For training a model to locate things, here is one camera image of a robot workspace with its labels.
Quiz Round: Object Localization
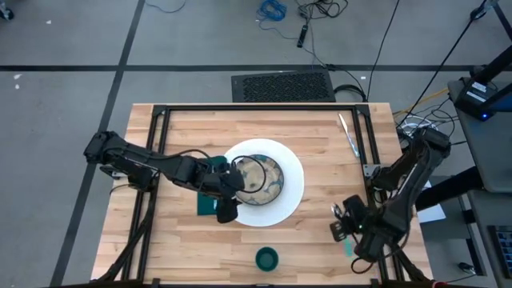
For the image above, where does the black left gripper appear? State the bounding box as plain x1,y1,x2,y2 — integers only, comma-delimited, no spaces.
198,158,246,225

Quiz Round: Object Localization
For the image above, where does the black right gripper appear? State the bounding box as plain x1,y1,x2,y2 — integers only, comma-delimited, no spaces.
329,194,371,243

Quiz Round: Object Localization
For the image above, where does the silver spoon with teal handle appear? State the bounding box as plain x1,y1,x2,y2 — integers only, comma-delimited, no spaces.
332,203,354,260

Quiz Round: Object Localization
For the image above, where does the dark green napkin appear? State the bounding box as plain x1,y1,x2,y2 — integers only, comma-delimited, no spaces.
196,155,229,217

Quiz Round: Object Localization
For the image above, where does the teal and cream patterned plate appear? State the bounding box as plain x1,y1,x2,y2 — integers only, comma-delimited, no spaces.
230,154,286,206

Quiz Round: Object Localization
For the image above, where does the white round plate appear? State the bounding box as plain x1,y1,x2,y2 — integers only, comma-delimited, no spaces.
222,138,306,228

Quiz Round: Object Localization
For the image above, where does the dark green cup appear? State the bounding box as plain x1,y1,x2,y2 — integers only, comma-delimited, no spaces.
254,246,280,273

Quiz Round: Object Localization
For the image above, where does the silver table knife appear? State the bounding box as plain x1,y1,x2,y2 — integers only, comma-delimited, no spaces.
338,113,360,159

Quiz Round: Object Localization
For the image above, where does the white paper sheet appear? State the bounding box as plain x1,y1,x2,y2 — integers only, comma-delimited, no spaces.
415,179,447,224

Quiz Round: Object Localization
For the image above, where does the black perforated floor mat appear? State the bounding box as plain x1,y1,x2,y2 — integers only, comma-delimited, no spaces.
230,70,337,103

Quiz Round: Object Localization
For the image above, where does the black table support beam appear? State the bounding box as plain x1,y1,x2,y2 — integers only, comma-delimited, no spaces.
415,166,485,212

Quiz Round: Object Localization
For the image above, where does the black keypad device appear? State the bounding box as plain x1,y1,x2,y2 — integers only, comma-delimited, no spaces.
488,225,512,258

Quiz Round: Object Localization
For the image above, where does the grey side table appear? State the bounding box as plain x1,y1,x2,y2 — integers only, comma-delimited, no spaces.
446,78,512,194

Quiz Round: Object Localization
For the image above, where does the black aluminium table frame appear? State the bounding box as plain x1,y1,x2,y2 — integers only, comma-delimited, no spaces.
119,102,405,288

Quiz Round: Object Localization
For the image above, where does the black sleeved cable bundle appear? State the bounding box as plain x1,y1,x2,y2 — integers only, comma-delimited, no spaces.
98,187,159,283
394,251,433,283

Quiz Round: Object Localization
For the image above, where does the white power strip with cables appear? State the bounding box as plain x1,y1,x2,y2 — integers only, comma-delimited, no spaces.
398,115,437,137

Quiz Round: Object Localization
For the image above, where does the black coiled floor cable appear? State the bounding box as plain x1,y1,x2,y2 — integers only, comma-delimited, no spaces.
334,83,368,103

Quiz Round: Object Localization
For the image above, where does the yellow floor cable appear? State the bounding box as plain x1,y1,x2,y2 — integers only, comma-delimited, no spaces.
394,88,451,117

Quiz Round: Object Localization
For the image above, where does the black cable tangle with adapter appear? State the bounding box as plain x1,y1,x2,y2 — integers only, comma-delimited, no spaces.
295,0,350,50

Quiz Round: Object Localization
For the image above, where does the blue coiled cable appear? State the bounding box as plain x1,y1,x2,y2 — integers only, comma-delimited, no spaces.
255,0,288,31

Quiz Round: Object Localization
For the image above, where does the grey floor cable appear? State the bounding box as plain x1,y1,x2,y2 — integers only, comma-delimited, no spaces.
143,0,187,14

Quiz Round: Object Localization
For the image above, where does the long black floor cable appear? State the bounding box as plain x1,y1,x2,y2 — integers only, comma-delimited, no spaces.
397,6,490,130
365,0,402,102

